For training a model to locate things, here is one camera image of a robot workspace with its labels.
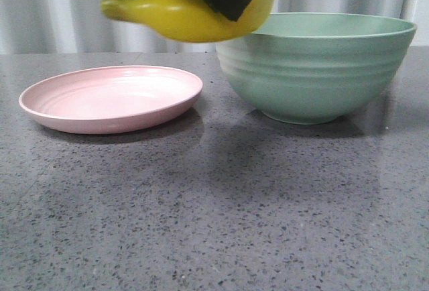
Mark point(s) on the pink round plate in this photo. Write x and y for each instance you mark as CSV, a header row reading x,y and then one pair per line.
x,y
111,99

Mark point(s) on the green ribbed bowl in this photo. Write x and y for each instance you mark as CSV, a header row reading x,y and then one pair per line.
x,y
310,68

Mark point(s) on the yellow toy banana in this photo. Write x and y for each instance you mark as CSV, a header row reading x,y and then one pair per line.
x,y
187,20

